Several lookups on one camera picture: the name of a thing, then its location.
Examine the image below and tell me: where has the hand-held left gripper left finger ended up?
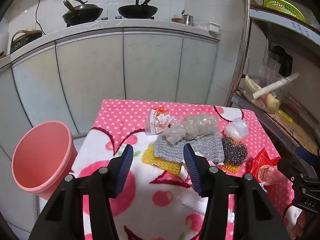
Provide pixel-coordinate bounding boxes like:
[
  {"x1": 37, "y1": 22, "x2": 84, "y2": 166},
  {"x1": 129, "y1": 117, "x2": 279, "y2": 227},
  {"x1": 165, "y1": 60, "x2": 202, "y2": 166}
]
[{"x1": 29, "y1": 144, "x2": 134, "y2": 240}]

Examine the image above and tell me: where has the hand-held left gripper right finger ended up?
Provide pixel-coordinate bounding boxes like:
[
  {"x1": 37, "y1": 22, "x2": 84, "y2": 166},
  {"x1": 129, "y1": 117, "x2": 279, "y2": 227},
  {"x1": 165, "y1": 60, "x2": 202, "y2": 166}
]
[{"x1": 183, "y1": 143, "x2": 292, "y2": 240}]

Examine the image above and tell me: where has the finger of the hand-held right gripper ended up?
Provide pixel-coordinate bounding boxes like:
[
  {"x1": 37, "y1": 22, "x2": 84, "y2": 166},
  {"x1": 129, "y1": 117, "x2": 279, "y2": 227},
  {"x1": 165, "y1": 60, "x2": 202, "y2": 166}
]
[{"x1": 296, "y1": 146, "x2": 320, "y2": 165}]

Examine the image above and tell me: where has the white tissue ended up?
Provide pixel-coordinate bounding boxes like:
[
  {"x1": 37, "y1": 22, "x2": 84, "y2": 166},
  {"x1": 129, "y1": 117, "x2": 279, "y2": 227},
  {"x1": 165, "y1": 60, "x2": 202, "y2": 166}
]
[{"x1": 176, "y1": 189, "x2": 235, "y2": 224}]

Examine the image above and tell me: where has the clear bubble wrap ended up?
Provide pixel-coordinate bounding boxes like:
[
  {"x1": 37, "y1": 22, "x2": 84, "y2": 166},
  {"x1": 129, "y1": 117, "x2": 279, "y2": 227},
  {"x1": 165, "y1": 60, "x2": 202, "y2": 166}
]
[{"x1": 162, "y1": 114, "x2": 220, "y2": 144}]

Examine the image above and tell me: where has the red and clear snack packet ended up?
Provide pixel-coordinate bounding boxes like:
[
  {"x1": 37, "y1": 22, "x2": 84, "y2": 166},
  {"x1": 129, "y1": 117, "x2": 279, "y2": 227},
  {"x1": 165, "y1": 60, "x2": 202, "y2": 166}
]
[{"x1": 250, "y1": 148, "x2": 282, "y2": 186}]

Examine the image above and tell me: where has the dark steel wool scourer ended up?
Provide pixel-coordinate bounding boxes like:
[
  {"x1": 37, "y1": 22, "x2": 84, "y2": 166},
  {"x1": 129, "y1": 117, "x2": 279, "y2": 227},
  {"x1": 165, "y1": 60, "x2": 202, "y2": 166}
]
[{"x1": 221, "y1": 137, "x2": 248, "y2": 166}]

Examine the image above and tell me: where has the white plastic bag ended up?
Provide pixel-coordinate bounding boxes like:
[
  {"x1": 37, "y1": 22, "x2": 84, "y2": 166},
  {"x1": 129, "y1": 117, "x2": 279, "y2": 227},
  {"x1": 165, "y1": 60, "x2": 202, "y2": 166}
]
[{"x1": 224, "y1": 117, "x2": 250, "y2": 142}]

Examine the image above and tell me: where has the pink plastic bucket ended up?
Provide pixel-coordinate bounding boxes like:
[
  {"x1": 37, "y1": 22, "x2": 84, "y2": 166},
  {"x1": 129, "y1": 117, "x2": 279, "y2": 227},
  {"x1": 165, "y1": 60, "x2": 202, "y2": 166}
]
[{"x1": 11, "y1": 121, "x2": 78, "y2": 200}]

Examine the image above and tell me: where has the person's right hand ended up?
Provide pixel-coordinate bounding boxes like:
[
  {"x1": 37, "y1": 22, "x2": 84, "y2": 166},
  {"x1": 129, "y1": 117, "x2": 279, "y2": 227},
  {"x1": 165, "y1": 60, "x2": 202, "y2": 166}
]
[{"x1": 292, "y1": 210, "x2": 310, "y2": 240}]

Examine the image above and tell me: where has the yellow foam net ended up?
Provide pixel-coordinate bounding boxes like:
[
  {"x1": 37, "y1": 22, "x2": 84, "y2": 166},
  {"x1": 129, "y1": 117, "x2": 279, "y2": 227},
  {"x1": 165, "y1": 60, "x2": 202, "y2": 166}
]
[{"x1": 141, "y1": 144, "x2": 244, "y2": 177}]

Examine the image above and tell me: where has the silver scrubbing cloth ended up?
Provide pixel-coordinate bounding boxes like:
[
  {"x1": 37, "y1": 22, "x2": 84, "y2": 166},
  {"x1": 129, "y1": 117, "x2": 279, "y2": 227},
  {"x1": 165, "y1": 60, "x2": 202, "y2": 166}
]
[{"x1": 154, "y1": 132, "x2": 225, "y2": 167}]

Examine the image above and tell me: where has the pink polka dot printed blanket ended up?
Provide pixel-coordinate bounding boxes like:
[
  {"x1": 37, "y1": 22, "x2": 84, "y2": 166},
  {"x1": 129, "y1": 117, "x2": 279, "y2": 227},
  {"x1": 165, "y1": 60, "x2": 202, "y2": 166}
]
[{"x1": 71, "y1": 99, "x2": 304, "y2": 240}]

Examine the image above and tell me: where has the orange and white crumpled wrapper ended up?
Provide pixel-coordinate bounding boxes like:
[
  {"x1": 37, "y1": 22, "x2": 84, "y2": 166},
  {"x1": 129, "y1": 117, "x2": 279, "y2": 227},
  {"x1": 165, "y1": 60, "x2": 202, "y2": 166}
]
[{"x1": 145, "y1": 106, "x2": 175, "y2": 135}]

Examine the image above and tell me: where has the white paper roll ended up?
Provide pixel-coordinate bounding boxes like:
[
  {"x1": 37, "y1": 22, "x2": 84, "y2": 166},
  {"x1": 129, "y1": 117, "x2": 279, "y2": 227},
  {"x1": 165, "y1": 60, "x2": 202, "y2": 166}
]
[{"x1": 252, "y1": 73, "x2": 300, "y2": 99}]

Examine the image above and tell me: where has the clear plastic container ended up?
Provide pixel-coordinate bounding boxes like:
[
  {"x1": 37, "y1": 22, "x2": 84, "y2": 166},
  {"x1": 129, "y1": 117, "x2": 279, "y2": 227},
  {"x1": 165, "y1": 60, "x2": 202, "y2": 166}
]
[{"x1": 241, "y1": 59, "x2": 290, "y2": 113}]

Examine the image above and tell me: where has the grey kitchen cabinet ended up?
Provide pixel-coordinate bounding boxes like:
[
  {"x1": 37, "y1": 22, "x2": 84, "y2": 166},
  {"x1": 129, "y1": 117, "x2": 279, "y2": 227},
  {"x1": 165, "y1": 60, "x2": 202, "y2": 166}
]
[{"x1": 0, "y1": 26, "x2": 222, "y2": 233}]

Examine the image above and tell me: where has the metal storage rack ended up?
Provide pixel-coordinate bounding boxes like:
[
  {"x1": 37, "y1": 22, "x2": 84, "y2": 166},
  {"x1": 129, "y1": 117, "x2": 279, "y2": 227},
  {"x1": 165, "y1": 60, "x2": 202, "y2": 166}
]
[{"x1": 225, "y1": 0, "x2": 320, "y2": 175}]

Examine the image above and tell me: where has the white plastic container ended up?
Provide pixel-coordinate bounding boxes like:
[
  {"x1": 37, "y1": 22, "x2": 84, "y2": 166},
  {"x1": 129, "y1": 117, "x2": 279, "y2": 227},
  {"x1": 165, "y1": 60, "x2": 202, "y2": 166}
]
[{"x1": 194, "y1": 21, "x2": 222, "y2": 32}]

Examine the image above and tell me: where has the green plastic basket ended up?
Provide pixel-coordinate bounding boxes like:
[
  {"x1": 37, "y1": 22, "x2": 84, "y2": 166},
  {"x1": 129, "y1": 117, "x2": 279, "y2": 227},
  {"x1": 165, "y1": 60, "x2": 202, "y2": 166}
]
[{"x1": 264, "y1": 0, "x2": 306, "y2": 22}]

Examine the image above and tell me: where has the small steel pot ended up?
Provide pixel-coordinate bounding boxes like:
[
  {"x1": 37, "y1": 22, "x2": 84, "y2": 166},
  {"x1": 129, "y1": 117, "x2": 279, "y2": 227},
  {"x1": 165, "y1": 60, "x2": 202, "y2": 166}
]
[{"x1": 181, "y1": 10, "x2": 195, "y2": 27}]

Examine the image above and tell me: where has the gas stove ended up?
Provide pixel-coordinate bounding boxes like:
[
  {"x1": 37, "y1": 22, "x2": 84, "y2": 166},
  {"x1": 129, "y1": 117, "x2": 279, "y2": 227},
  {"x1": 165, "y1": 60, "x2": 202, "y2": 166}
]
[{"x1": 66, "y1": 16, "x2": 155, "y2": 28}]

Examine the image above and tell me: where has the black wok with spatula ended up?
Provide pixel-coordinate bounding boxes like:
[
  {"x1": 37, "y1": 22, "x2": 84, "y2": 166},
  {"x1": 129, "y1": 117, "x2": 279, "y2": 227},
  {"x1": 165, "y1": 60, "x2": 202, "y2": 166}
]
[{"x1": 118, "y1": 0, "x2": 160, "y2": 18}]

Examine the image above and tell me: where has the black wok with lid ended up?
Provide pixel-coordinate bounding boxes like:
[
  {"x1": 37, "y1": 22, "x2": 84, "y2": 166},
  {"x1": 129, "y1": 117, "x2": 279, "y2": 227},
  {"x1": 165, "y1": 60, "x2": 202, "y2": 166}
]
[{"x1": 62, "y1": 0, "x2": 104, "y2": 26}]

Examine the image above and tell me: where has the black power cable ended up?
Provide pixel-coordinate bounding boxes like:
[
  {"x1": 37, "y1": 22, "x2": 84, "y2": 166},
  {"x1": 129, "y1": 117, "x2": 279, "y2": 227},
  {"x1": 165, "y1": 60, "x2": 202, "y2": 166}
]
[{"x1": 35, "y1": 0, "x2": 47, "y2": 35}]

